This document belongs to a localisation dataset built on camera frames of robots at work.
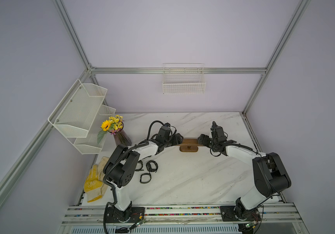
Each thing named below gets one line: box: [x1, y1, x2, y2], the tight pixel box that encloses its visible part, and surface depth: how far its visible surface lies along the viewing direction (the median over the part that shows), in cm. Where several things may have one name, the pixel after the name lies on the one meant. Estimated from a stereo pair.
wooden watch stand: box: [177, 138, 204, 153], surface depth 99 cm
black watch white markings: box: [145, 159, 159, 173], surface depth 90 cm
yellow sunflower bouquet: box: [97, 115, 125, 145], surface depth 83 cm
